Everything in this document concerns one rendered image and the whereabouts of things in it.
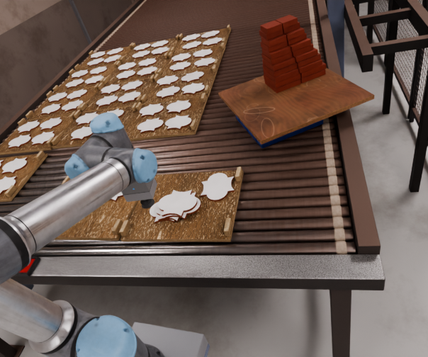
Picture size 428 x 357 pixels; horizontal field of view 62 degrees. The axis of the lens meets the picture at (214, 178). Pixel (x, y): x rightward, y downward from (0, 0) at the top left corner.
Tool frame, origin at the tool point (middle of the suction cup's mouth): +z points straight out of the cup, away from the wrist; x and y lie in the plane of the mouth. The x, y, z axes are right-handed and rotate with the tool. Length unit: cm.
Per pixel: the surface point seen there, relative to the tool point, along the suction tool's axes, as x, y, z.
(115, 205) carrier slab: -20.6, 26.3, 19.2
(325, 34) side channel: -152, -75, 22
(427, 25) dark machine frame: -117, -120, 14
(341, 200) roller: -12, -59, 22
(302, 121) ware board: -46, -51, 10
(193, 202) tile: -13.3, -8.5, 15.3
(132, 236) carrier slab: -3.3, 14.3, 18.9
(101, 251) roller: 0.5, 26.1, 20.6
